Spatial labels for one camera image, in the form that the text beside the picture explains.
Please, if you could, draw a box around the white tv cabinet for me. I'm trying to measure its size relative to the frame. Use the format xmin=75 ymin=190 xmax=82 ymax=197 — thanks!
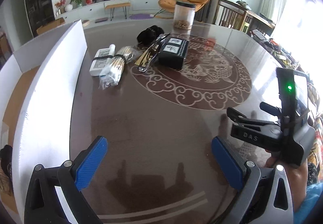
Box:
xmin=55 ymin=0 xmax=160 ymax=23

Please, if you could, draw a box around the cardboard box on floor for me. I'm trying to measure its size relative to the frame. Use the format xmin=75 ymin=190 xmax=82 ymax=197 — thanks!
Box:
xmin=36 ymin=18 xmax=65 ymax=35

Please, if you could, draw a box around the orange lounge chair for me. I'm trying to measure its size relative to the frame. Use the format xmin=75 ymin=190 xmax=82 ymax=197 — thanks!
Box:
xmin=158 ymin=0 xmax=210 ymax=13

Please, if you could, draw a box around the right hand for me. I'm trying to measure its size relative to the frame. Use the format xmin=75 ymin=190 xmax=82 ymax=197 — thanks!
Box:
xmin=265 ymin=156 xmax=308 ymax=212

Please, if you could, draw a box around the black rectangular box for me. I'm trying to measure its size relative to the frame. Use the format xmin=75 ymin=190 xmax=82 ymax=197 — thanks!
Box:
xmin=158 ymin=33 xmax=189 ymax=70

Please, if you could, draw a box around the clear jar with black lid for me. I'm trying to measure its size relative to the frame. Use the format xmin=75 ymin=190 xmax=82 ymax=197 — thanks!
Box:
xmin=173 ymin=1 xmax=196 ymax=30

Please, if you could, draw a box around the bag of cotton swabs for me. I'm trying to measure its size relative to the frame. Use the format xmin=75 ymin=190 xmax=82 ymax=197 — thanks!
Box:
xmin=99 ymin=46 xmax=140 ymax=89

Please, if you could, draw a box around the black scrunchie with chain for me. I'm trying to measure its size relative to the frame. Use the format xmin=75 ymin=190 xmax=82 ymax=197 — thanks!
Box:
xmin=0 ymin=145 xmax=13 ymax=183

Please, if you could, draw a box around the red flower vase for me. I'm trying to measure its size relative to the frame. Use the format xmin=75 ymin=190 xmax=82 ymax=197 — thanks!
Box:
xmin=54 ymin=0 xmax=67 ymax=15

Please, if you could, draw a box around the wooden chair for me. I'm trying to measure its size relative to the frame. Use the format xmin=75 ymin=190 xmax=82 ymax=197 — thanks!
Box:
xmin=213 ymin=0 xmax=247 ymax=31

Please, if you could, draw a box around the white box with band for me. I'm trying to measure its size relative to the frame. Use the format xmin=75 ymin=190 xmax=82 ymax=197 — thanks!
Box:
xmin=89 ymin=44 xmax=115 ymax=77

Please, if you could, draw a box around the black scrunchie far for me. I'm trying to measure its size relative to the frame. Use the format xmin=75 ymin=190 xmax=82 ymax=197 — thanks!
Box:
xmin=137 ymin=25 xmax=164 ymax=46

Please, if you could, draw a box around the small wooden bench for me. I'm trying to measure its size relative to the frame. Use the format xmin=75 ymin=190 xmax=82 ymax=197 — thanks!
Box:
xmin=105 ymin=2 xmax=131 ymax=21

